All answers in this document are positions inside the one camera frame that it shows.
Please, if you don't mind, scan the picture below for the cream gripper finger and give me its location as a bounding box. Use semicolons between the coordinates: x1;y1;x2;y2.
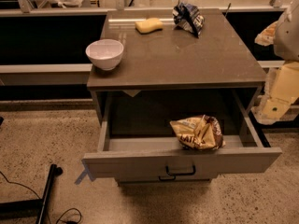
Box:
254;21;278;47
251;96;291;125

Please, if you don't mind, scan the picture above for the brown chip bag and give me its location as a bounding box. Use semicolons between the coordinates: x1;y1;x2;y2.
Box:
170;115;225;150

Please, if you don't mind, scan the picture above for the white bowl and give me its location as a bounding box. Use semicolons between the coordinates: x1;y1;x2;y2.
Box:
85;39;124;70

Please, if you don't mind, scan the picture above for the blue floor tape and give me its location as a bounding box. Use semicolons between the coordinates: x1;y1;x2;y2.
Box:
75;161;94;185

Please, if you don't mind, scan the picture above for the black floor stand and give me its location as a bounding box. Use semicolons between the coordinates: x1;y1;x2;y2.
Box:
0;164;63;224

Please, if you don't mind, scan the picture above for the black lower drawer handle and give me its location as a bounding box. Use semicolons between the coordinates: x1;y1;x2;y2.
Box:
158;176;176;182

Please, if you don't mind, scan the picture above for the black drawer handle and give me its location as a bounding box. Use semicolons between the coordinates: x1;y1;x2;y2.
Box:
158;176;176;182
165;165;196;177

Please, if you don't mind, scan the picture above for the black floor cable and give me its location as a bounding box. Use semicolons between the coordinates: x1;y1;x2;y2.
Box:
0;170;83;224

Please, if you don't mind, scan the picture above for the blue chip bag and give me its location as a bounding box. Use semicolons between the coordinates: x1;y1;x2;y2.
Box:
172;3;205;37

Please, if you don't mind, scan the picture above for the open grey top drawer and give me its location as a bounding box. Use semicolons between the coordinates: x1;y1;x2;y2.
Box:
82;90;281;183

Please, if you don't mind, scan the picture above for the grey cabinet counter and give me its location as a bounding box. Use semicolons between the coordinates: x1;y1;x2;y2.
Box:
86;8;268;126

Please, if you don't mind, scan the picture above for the yellow sponge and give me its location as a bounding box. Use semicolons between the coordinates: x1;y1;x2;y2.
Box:
135;18;164;34

